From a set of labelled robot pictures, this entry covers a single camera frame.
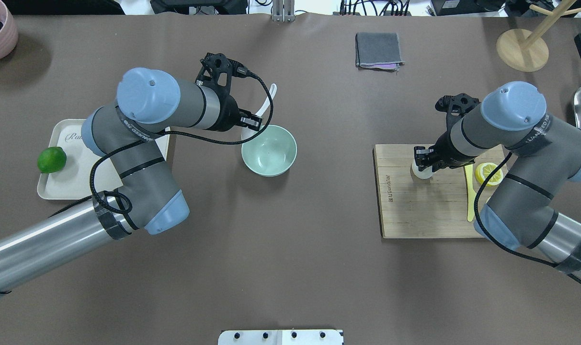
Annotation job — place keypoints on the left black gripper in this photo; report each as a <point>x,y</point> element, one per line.
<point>229,112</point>

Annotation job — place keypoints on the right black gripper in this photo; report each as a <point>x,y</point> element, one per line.
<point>442,149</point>

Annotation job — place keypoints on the white steamed bun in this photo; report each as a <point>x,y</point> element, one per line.
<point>425,174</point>

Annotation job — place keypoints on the white ceramic spoon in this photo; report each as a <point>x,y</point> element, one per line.
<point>246,132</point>

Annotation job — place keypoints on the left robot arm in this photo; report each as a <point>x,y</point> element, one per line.
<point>132,186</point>

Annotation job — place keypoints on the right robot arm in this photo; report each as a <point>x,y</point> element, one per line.
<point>517,217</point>

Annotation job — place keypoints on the mint green bowl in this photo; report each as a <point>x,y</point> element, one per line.
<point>270,154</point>

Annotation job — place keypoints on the lemon slice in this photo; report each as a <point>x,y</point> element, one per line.
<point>488,173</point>

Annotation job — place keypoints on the bamboo cutting board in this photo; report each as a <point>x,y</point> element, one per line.
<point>435,208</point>

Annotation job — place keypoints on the grey folded cloth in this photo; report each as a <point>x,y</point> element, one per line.
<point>378,51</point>

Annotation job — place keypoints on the wooden mug tree stand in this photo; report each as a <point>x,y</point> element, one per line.
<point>525,50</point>

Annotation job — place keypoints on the cream rectangular tray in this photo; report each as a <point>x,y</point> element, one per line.
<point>72,182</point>

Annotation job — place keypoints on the green lime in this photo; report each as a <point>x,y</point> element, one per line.
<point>51,160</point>

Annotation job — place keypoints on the white mounting plate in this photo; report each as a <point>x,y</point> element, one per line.
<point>282,337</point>

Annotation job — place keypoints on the aluminium frame post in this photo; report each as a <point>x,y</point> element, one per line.
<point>283,11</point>

